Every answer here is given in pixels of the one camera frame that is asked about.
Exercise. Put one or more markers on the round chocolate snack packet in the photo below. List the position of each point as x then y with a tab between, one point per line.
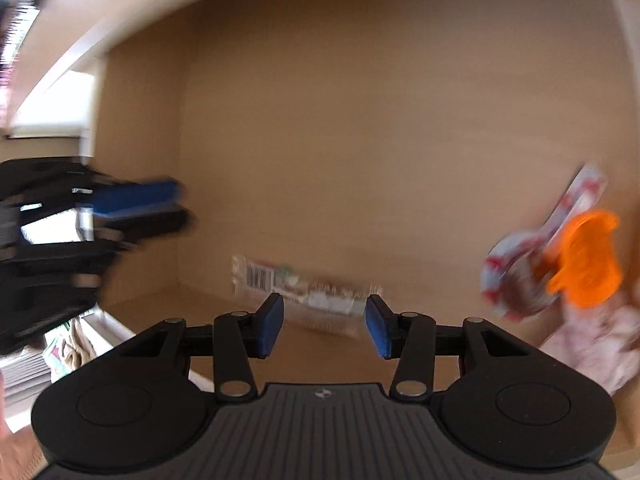
515	272

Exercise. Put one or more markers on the clear wrapper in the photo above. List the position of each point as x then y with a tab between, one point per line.
600	350

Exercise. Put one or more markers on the clear snack packet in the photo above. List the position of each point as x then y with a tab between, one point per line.
320	304

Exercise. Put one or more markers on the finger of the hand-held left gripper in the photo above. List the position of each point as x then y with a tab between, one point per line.
135	196
155	225

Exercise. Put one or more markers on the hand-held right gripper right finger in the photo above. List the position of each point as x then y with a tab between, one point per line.
377	327

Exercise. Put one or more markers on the orange plastic toy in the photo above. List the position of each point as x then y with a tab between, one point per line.
585	260

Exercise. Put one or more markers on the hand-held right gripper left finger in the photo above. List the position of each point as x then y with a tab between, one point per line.
270	325

